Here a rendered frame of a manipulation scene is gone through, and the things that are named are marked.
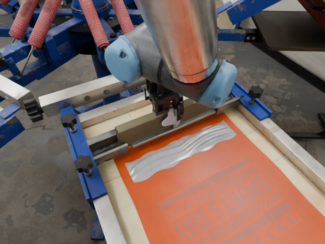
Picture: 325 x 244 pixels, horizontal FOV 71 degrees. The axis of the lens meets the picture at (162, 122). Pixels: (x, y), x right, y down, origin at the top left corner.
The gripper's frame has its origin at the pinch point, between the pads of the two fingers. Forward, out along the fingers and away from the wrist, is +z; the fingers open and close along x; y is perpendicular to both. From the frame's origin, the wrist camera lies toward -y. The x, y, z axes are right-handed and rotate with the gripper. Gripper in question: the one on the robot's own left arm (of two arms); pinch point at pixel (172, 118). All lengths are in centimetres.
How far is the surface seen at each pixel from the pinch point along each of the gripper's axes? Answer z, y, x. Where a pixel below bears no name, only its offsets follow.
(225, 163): 5.3, -7.3, 18.4
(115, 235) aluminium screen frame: 1.3, 27.6, 22.7
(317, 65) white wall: 84, -198, -54
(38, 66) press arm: 8, 34, -62
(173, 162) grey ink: 4.7, 5.9, 11.2
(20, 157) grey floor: 100, 80, -97
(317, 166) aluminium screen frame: 2.1, -27.1, 32.4
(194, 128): 5.4, -6.8, 3.0
